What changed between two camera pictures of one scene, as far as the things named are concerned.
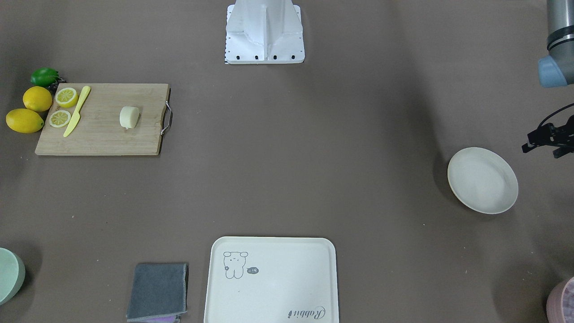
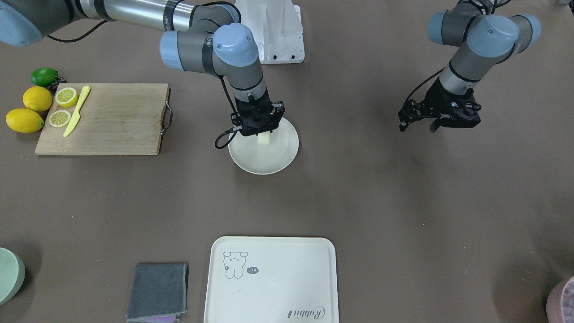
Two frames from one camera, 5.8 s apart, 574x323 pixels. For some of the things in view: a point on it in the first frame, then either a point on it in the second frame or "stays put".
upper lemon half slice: (66, 98) stays put
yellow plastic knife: (76, 116) stays put
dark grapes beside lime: (53, 88) stays put
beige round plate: (483, 181) → (261, 159)
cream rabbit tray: (264, 279) stays put
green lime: (44, 76) stays put
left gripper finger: (525, 149) → (405, 123)
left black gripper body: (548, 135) → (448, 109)
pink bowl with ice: (560, 305) stays put
